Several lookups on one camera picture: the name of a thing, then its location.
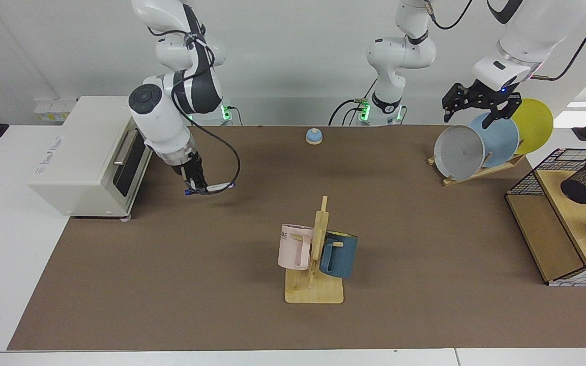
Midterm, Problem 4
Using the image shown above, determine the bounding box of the dark teal cup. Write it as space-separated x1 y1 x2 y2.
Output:
319 231 359 279

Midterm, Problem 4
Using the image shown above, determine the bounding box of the light blue plate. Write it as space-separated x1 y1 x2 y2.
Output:
468 112 520 168

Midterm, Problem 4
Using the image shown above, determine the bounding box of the pink cup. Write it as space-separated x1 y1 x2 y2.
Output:
278 224 315 271

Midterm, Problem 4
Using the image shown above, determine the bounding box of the grey plate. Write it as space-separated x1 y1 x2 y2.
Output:
434 125 486 180

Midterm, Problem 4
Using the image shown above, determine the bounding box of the wooden cup stand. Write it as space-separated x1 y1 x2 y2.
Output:
285 196 344 304

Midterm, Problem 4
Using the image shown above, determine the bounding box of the brown table cloth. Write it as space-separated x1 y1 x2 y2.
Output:
7 125 586 351

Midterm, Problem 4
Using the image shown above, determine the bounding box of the yellow plate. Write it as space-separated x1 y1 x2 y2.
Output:
511 98 554 155

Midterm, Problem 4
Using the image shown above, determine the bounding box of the blue and white marker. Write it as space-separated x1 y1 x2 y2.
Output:
185 181 236 197

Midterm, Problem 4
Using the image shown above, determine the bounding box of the wooden plate rack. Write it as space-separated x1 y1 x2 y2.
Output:
428 152 526 187

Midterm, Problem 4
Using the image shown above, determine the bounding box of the pale toaster oven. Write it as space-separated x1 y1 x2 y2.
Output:
27 96 154 222

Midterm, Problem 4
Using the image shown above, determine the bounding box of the wire basket with wooden floor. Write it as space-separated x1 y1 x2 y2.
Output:
505 148 586 288

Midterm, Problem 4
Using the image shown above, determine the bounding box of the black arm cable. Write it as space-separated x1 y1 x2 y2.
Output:
146 5 241 194
423 0 586 82

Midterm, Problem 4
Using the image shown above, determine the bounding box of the black base cable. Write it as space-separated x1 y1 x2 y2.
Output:
329 79 377 126

